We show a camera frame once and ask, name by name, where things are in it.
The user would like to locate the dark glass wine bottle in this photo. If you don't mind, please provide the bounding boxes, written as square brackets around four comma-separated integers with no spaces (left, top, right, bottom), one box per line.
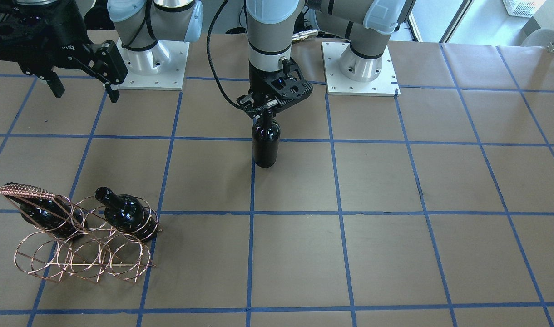
[252,109,281,168]

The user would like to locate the dark bottle in basket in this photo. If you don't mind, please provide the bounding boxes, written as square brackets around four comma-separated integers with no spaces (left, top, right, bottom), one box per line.
[94,186,158,242]
[0,182,87,239]

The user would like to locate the copper wire wine basket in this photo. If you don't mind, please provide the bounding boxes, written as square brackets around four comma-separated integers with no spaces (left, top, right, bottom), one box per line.
[13,194,160,283]

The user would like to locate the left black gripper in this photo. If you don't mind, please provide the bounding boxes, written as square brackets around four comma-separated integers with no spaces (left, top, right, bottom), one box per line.
[237,57,314,118]

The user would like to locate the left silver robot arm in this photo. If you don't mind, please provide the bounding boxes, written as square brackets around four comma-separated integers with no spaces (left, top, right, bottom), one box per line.
[236,0,416,119]

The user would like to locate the dark bottle in basket rear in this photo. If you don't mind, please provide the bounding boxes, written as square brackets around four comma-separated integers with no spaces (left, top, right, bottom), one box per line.
[0,182,87,239]

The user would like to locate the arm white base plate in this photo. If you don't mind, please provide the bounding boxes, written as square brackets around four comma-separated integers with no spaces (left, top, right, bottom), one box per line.
[117,39,190,91]
[322,42,401,97]

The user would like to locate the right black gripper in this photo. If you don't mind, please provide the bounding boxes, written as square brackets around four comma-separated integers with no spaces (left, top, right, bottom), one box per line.
[0,0,128,103]

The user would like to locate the dark bottle in basket front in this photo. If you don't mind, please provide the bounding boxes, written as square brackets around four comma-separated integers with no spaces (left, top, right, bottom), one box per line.
[94,186,158,242]

